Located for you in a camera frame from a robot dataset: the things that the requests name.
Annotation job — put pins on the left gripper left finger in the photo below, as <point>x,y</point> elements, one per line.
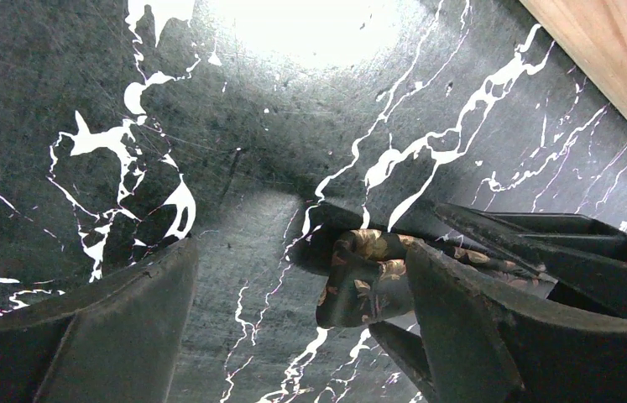
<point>115,340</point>

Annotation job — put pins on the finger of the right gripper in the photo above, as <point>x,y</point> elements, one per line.
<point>407,351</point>
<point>581,253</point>

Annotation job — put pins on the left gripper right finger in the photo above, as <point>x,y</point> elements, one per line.
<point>486,341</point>

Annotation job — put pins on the black gold floral tie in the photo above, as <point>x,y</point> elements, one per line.
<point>368,282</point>

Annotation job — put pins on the wooden grid organizer tray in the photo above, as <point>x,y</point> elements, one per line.
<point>594,34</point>

